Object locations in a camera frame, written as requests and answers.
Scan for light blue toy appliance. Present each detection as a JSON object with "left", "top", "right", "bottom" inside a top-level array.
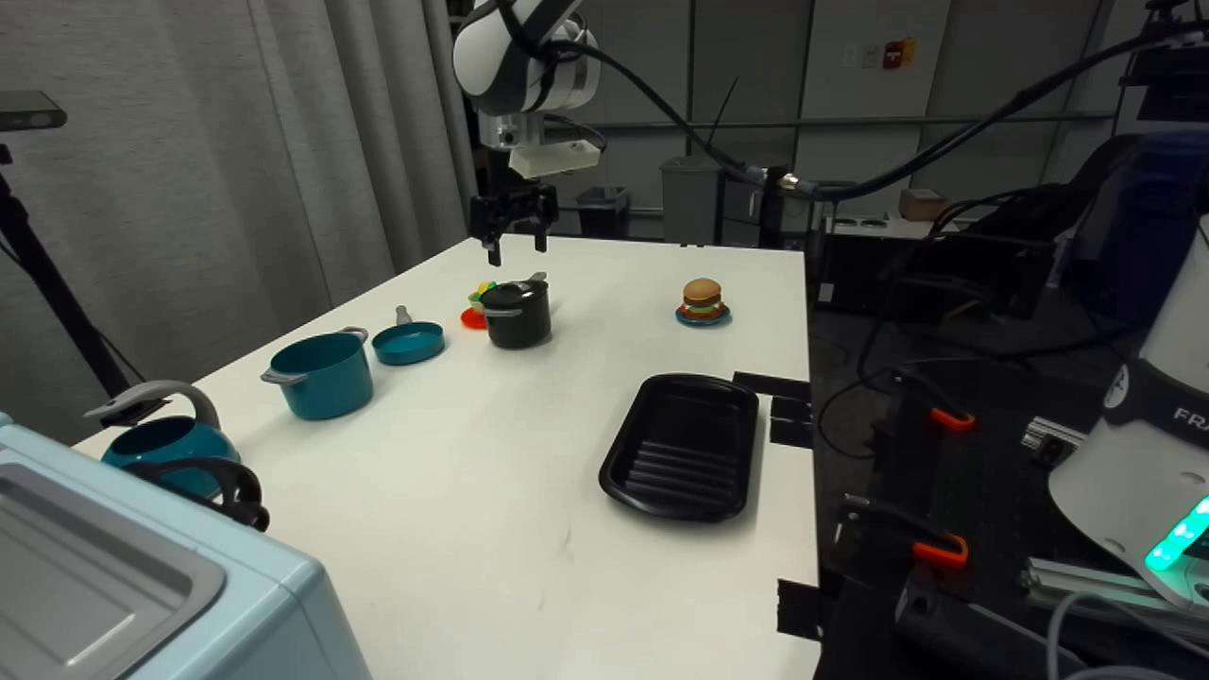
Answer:
[{"left": 0, "top": 410, "right": 373, "bottom": 680}]

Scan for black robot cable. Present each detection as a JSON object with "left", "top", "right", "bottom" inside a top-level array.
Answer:
[{"left": 540, "top": 20, "right": 1209, "bottom": 205}]

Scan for tape roll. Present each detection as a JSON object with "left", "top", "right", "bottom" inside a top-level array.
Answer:
[{"left": 895, "top": 185, "right": 953, "bottom": 225}]

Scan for teal toy kettle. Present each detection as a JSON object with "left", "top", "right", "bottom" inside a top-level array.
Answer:
[{"left": 84, "top": 379, "right": 274, "bottom": 533}]

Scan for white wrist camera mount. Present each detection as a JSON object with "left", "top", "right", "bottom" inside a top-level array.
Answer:
[{"left": 506, "top": 133, "right": 608, "bottom": 182}]

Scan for toy burger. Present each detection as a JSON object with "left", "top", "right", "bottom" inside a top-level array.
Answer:
[{"left": 680, "top": 275, "right": 730, "bottom": 321}]

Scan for black table edge bracket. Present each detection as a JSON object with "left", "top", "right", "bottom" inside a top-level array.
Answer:
[
  {"left": 730, "top": 366, "right": 816, "bottom": 448},
  {"left": 773, "top": 575, "right": 830, "bottom": 642}
]

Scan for black office chair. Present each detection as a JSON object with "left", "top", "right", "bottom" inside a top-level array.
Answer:
[{"left": 924, "top": 133, "right": 1146, "bottom": 321}]

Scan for small black bin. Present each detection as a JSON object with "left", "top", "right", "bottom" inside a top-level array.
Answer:
[{"left": 573, "top": 185, "right": 633, "bottom": 243}]

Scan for black grill tray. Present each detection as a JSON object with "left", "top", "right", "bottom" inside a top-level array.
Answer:
[{"left": 598, "top": 368, "right": 763, "bottom": 526}]

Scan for grey bin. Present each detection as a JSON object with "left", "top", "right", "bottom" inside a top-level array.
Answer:
[{"left": 656, "top": 151, "right": 748, "bottom": 249}]

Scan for grey camera on tripod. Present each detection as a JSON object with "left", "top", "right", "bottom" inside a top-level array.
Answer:
[{"left": 0, "top": 88, "right": 72, "bottom": 134}]

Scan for black tripod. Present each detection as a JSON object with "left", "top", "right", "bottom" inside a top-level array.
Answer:
[{"left": 0, "top": 138, "right": 137, "bottom": 401}]

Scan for small black pot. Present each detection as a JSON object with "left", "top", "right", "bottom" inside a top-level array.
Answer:
[{"left": 478, "top": 266, "right": 557, "bottom": 353}]

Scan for teal pot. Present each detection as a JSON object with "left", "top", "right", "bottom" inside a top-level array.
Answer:
[{"left": 256, "top": 326, "right": 380, "bottom": 421}]

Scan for small teal plate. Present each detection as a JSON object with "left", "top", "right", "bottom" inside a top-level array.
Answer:
[{"left": 672, "top": 307, "right": 737, "bottom": 332}]

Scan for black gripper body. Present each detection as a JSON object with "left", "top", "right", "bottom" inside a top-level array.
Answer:
[{"left": 468, "top": 185, "right": 563, "bottom": 246}]

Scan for grey curtain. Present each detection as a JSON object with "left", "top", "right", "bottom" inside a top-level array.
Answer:
[{"left": 0, "top": 0, "right": 487, "bottom": 447}]

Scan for black clamp orange tip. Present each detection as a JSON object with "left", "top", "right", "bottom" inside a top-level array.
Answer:
[
  {"left": 887, "top": 366, "right": 982, "bottom": 438},
  {"left": 839, "top": 491, "right": 973, "bottom": 577}
]

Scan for grey wall rail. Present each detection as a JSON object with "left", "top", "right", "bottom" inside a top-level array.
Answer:
[{"left": 589, "top": 108, "right": 1127, "bottom": 138}]

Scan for teal pot lid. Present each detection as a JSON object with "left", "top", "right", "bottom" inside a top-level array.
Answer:
[{"left": 370, "top": 300, "right": 451, "bottom": 368}]

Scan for aluminium frame bars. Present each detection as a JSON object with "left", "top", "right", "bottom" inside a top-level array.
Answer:
[{"left": 1016, "top": 550, "right": 1209, "bottom": 637}]

